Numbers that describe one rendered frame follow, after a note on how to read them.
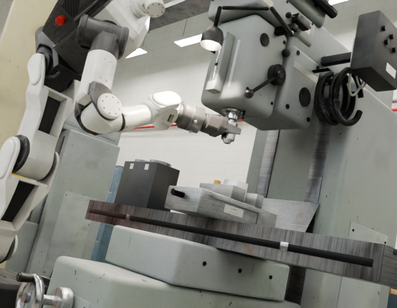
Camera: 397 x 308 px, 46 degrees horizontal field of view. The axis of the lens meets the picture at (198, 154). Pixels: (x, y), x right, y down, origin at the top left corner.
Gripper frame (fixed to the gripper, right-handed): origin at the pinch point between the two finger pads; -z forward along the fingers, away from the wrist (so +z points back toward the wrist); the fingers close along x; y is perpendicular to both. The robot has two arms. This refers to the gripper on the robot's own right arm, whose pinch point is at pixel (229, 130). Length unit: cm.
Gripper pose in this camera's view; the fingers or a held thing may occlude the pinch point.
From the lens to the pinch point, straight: 158.8
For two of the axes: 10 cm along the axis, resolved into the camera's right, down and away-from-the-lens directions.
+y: -2.4, 9.5, -2.0
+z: -9.2, -2.8, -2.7
